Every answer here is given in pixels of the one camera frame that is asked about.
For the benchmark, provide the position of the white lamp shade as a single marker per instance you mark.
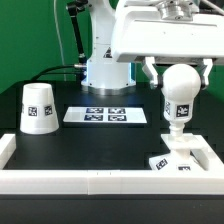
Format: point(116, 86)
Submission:
point(38, 115)

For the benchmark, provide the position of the white lamp base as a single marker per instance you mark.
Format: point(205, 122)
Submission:
point(180, 156)

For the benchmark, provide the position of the white marker tag sheet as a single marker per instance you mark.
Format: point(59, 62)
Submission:
point(111, 115)

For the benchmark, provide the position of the white U-shaped border fence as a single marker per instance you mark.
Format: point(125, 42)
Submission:
point(31, 182)

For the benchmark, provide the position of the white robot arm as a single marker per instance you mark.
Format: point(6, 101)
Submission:
point(105, 75)

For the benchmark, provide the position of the white lamp bulb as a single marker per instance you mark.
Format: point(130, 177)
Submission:
point(181, 84)

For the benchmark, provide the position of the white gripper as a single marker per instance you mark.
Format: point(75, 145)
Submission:
point(167, 33)

